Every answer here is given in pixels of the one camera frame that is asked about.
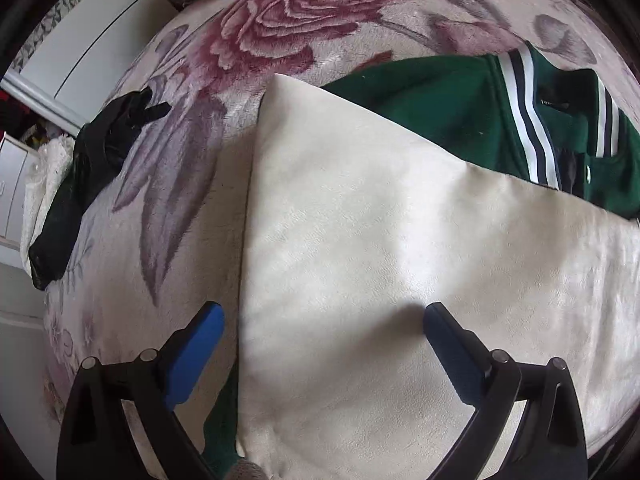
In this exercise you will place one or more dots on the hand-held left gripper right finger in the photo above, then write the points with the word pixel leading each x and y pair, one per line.
pixel 452 355

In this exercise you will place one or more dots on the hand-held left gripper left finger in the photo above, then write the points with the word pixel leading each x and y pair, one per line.
pixel 195 355

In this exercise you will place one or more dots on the green jacket with cream sleeves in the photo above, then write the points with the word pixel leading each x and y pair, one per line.
pixel 360 220

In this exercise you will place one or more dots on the pile of clothes in wardrobe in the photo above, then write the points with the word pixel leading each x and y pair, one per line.
pixel 22 122

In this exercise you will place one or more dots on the floral plush blanket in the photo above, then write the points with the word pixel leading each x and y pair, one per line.
pixel 190 170

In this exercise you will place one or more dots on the black garment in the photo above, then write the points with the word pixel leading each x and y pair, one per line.
pixel 95 150

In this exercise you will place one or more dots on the white fluffy cloth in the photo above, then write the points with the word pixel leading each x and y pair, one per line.
pixel 42 175

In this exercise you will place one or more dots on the white drawer unit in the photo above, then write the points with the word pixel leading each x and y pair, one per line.
pixel 11 185

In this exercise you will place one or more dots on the white wardrobe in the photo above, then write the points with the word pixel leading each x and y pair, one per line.
pixel 85 45

